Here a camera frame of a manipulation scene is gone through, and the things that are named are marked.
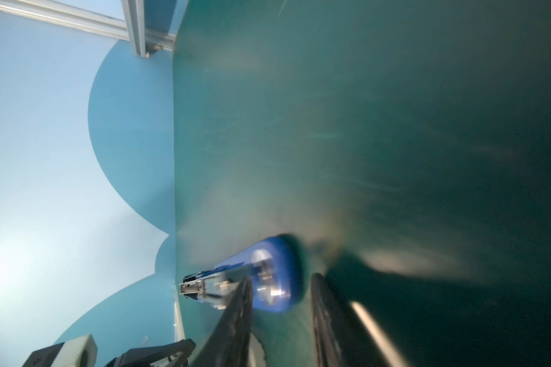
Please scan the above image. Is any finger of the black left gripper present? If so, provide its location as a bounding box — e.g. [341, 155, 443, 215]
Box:
[106, 339, 196, 367]

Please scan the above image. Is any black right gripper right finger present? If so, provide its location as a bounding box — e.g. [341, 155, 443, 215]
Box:
[310, 273, 391, 367]

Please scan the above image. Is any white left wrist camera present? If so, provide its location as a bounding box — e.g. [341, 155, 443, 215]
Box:
[22, 334, 97, 367]

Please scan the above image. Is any left aluminium frame post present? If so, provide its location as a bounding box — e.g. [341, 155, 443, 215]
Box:
[0, 1, 175, 58]

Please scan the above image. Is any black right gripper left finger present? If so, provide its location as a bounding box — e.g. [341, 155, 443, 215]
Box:
[191, 278, 253, 366]

